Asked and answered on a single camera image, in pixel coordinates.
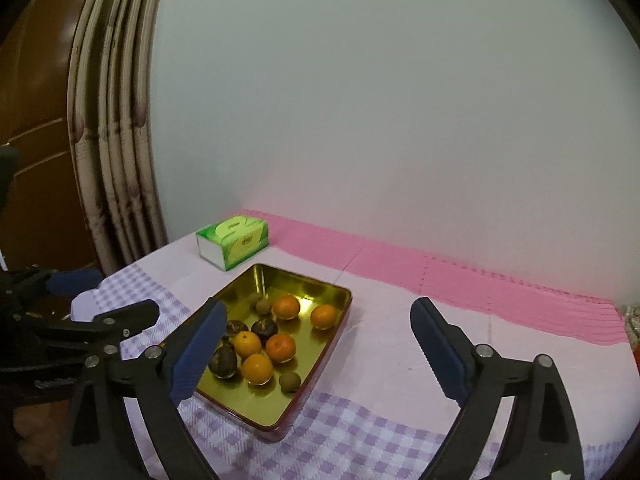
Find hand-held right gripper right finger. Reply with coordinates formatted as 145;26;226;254
409;297;586;480

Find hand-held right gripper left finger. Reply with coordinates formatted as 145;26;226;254
60;297;229;480

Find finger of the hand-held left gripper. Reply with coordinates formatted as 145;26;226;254
46;268;104;297
70;299;161;347

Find orange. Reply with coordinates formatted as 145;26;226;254
234;330;263;360
242;353;275;386
310;304;338;331
272;294;301;322
265;333;297;364

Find gold tin box red sides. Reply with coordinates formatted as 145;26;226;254
192;262;354;444

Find pink checkered tablecloth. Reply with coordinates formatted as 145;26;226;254
70;208;632;480

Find green tissue pack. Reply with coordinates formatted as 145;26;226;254
195;214;270;272

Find brown wooden door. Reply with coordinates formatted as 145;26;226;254
0;0;103;273

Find patterned lidded jar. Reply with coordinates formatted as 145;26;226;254
621;304;640;346

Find beige folded table frame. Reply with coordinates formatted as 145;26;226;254
66;0;168;276

